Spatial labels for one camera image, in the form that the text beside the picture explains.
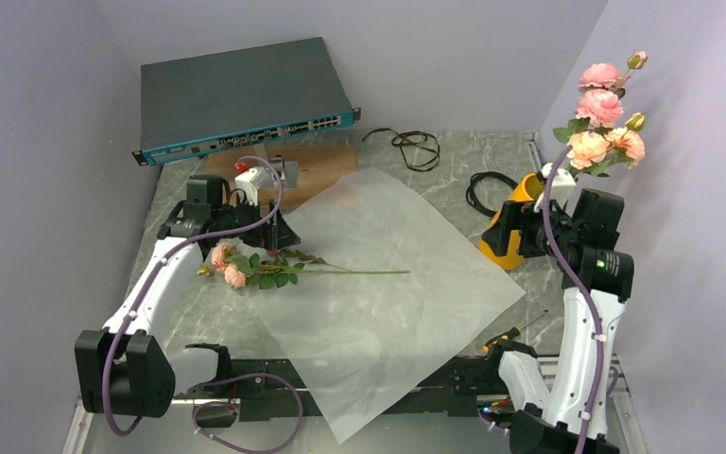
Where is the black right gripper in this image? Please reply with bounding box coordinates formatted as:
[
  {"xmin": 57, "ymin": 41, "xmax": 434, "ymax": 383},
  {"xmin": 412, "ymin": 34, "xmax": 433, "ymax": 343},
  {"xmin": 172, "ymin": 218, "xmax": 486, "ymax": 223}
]
[{"xmin": 481, "ymin": 196, "xmax": 579, "ymax": 256}]

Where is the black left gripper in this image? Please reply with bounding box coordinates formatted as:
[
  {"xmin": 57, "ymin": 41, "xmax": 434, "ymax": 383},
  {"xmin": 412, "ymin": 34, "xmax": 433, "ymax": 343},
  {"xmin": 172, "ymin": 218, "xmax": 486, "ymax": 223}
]
[{"xmin": 213, "ymin": 193, "xmax": 300, "ymax": 252}]

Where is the white wrapping paper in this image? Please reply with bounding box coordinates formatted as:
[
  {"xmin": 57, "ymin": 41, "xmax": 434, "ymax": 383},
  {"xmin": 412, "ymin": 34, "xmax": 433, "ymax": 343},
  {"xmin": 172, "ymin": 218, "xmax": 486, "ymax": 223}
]
[{"xmin": 249, "ymin": 168, "xmax": 524, "ymax": 443}]

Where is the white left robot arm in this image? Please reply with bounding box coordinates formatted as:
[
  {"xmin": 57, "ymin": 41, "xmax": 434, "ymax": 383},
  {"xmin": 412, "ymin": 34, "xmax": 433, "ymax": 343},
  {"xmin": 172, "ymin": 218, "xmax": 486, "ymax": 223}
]
[{"xmin": 74, "ymin": 175, "xmax": 300, "ymax": 421}]

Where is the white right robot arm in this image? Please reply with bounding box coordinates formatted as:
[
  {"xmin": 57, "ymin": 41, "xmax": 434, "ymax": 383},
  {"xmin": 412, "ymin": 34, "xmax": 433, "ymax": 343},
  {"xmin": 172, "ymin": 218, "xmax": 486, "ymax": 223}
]
[{"xmin": 482, "ymin": 189, "xmax": 634, "ymax": 453}]

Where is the yellow cylindrical vase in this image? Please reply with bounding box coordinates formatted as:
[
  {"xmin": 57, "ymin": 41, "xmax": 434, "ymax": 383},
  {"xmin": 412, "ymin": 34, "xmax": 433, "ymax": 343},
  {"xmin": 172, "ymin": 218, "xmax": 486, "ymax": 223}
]
[{"xmin": 479, "ymin": 173, "xmax": 547, "ymax": 271}]

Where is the brown wooden board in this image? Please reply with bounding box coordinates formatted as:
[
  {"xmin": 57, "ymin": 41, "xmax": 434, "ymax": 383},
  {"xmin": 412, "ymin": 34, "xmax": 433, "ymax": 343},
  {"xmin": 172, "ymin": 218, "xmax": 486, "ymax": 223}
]
[{"xmin": 200, "ymin": 146, "xmax": 357, "ymax": 210}]

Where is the yellow black screwdriver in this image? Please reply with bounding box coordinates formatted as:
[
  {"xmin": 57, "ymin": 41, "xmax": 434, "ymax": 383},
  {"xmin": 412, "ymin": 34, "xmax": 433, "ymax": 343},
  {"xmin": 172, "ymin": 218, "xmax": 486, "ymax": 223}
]
[{"xmin": 483, "ymin": 309, "xmax": 549, "ymax": 354}]

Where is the black coiled cable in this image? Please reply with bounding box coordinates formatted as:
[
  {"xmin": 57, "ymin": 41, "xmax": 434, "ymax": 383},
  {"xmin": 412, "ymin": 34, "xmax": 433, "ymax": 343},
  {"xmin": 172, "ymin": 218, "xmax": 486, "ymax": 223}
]
[{"xmin": 466, "ymin": 171, "xmax": 521, "ymax": 218}]

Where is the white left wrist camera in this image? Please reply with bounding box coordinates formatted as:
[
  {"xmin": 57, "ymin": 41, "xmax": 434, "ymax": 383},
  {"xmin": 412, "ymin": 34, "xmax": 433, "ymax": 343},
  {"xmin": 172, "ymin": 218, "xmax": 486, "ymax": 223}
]
[{"xmin": 233, "ymin": 163, "xmax": 279, "ymax": 205}]

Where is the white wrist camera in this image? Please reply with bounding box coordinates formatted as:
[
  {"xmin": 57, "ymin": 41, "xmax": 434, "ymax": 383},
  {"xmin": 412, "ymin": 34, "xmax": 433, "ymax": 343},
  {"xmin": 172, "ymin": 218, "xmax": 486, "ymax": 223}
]
[
  {"xmin": 533, "ymin": 163, "xmax": 576, "ymax": 213},
  {"xmin": 233, "ymin": 163, "xmax": 279, "ymax": 205}
]

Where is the metal switch stand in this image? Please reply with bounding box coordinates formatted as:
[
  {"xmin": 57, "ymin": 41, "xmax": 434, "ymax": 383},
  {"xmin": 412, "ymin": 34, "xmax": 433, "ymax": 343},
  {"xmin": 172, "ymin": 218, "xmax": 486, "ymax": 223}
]
[{"xmin": 263, "ymin": 147, "xmax": 299, "ymax": 189}]

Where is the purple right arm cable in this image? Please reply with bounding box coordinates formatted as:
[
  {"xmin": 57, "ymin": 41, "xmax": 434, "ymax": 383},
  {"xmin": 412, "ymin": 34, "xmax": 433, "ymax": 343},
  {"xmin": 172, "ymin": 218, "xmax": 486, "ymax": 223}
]
[{"xmin": 478, "ymin": 145, "xmax": 620, "ymax": 454}]

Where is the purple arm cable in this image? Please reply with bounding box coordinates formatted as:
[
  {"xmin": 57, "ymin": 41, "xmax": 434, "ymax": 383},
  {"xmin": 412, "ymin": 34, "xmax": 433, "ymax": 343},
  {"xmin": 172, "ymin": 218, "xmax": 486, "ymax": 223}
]
[
  {"xmin": 478, "ymin": 145, "xmax": 620, "ymax": 454},
  {"xmin": 100, "ymin": 155, "xmax": 304, "ymax": 454}
]

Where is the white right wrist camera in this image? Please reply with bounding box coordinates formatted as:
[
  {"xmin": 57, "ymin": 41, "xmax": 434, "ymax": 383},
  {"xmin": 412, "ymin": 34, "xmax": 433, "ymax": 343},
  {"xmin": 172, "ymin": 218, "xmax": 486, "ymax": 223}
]
[{"xmin": 533, "ymin": 163, "xmax": 576, "ymax": 213}]

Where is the grey network switch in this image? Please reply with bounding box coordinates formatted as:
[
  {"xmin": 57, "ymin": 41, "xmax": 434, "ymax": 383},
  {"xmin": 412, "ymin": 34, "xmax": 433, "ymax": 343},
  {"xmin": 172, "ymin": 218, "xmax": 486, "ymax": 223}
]
[{"xmin": 132, "ymin": 37, "xmax": 361, "ymax": 166}]

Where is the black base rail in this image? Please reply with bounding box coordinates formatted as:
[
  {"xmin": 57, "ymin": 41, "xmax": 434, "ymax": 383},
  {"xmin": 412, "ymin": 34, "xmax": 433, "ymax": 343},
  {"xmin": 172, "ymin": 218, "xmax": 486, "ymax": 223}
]
[{"xmin": 175, "ymin": 356, "xmax": 508, "ymax": 422}]

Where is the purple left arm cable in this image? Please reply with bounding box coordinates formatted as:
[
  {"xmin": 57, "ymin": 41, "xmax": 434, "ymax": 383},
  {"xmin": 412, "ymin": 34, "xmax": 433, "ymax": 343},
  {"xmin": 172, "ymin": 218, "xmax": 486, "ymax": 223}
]
[{"xmin": 100, "ymin": 155, "xmax": 304, "ymax": 454}]

